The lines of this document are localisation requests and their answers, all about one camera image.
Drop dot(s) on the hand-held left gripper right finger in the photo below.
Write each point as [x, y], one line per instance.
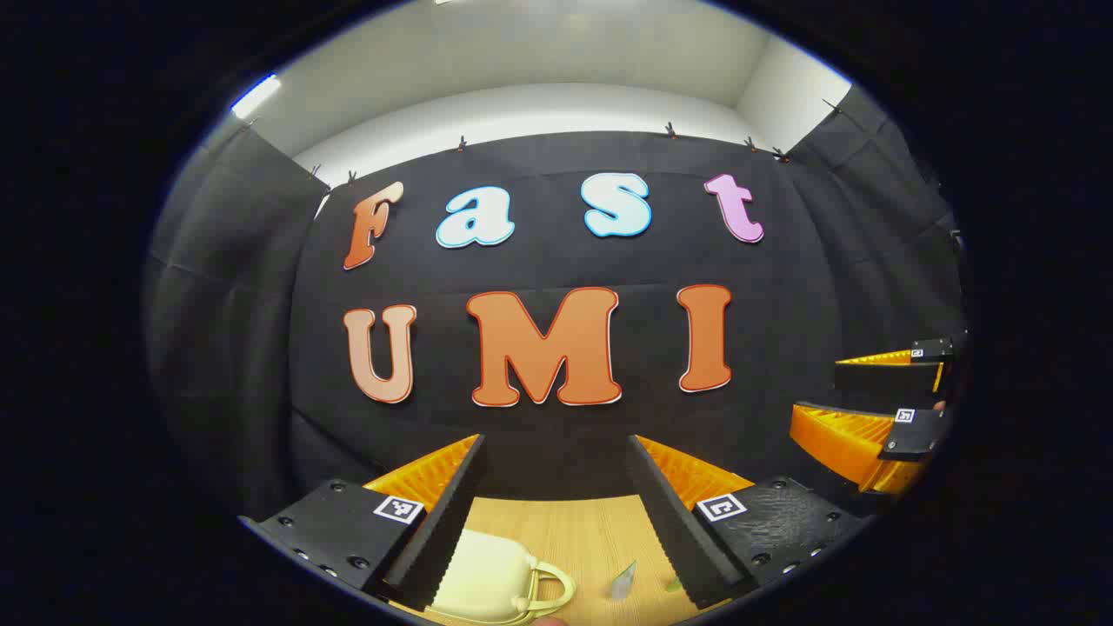
[669, 522]

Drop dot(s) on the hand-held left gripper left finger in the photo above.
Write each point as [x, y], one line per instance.
[448, 530]

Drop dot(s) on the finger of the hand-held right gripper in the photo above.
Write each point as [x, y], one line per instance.
[839, 439]
[883, 376]

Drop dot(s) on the pale yellow suitcase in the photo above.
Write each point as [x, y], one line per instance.
[483, 574]

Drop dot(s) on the pale green patterned tube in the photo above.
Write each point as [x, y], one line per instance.
[623, 582]

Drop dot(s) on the ceiling light strip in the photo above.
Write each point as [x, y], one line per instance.
[255, 96]

